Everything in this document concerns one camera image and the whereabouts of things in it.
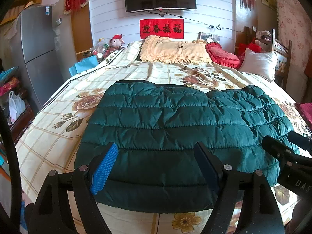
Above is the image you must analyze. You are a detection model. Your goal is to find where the white plastic bag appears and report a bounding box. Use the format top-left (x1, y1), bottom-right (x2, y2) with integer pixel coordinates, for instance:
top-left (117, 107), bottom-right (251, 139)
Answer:
top-left (8, 91), bottom-right (26, 124)

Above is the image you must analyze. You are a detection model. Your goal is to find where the blue paper bag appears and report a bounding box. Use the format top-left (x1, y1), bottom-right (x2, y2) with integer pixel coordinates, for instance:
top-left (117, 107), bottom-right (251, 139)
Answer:
top-left (69, 56), bottom-right (98, 77)

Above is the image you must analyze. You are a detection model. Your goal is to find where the pig plush toy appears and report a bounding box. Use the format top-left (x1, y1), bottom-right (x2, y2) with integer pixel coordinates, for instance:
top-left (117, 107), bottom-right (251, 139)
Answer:
top-left (109, 34), bottom-right (125, 50)

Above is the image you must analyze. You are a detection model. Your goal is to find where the black power cable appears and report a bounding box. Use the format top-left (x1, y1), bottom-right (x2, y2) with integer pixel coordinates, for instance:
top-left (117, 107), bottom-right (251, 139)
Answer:
top-left (148, 9), bottom-right (244, 33)

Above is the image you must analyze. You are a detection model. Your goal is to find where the yellow fringed pillow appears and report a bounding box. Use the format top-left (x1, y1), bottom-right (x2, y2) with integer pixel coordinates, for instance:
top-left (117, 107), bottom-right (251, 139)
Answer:
top-left (140, 35), bottom-right (212, 64)

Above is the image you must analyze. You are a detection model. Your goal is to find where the red ruffled heart pillow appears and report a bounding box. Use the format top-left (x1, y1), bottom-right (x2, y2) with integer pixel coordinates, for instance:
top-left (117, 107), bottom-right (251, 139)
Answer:
top-left (205, 42), bottom-right (242, 70)

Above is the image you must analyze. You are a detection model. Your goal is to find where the grey refrigerator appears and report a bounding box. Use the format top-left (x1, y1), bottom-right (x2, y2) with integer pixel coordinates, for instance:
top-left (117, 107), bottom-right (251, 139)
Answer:
top-left (7, 6), bottom-right (64, 113)

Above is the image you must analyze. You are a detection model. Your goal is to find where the floral cream bed blanket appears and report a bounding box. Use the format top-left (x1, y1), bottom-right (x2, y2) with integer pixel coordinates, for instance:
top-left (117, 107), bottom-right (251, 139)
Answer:
top-left (16, 42), bottom-right (311, 233)

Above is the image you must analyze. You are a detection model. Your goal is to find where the red Chinese banner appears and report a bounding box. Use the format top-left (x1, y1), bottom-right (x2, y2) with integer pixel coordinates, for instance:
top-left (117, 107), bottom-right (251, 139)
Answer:
top-left (140, 19), bottom-right (184, 39)

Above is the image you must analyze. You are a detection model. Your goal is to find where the framed photo on headboard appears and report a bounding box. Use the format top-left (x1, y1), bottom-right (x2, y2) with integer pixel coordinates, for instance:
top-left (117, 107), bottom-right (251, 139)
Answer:
top-left (198, 32), bottom-right (220, 44)

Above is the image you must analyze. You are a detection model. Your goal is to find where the dark green puffer jacket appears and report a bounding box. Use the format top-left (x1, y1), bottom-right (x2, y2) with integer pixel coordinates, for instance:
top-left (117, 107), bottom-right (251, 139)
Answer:
top-left (74, 80), bottom-right (299, 213)

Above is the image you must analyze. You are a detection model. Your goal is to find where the white square pillow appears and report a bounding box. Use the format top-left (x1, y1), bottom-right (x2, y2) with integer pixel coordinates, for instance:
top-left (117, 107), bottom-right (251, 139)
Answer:
top-left (239, 48), bottom-right (278, 82)

